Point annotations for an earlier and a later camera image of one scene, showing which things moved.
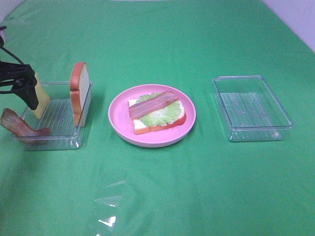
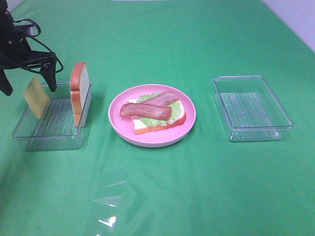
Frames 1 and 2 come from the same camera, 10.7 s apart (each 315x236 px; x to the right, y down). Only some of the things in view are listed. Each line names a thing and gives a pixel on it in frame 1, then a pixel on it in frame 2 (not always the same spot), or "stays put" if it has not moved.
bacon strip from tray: x=158 y=100 stays put
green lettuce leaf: x=166 y=114 stays put
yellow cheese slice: x=43 y=98 stays put
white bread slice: x=140 y=127 stays put
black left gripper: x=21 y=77 → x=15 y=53
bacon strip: x=19 y=128 → x=146 y=111
